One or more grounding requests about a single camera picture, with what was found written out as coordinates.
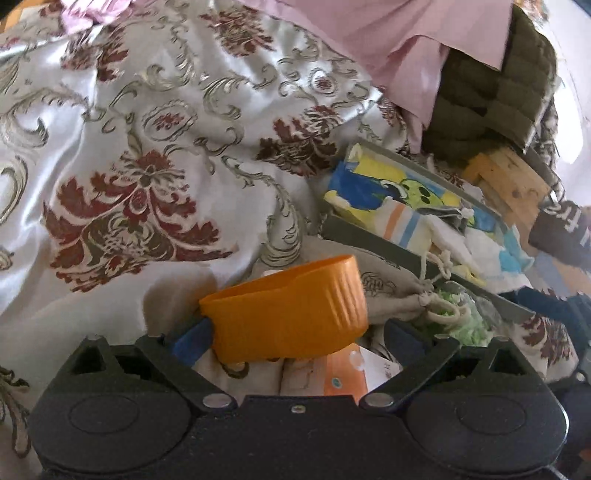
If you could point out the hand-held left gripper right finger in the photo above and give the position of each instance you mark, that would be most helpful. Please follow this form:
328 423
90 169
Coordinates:
405 341

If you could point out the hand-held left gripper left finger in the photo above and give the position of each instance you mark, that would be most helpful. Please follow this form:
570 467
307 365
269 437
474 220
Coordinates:
195 339

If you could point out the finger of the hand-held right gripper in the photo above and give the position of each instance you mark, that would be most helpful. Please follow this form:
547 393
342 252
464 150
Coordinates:
540 302

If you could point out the green fluffy cloth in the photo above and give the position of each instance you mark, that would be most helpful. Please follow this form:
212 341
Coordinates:
455 318

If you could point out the white whale print towel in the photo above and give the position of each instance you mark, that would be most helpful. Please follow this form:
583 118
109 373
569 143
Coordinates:
480 249

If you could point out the grey storage box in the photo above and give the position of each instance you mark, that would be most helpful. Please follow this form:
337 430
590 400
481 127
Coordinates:
415 258

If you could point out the yellow cartoon print towel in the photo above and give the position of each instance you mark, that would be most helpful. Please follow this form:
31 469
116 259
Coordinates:
369 194

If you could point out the floral satin quilt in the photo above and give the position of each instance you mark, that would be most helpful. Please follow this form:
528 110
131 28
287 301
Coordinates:
138 161

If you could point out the olive puffer jacket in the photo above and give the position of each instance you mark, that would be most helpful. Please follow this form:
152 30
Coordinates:
489 87

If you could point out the pink sheet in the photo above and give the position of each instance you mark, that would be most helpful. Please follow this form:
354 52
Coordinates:
369 37

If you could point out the wooden bed frame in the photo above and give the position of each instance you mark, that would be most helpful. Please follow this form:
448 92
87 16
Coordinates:
508 180

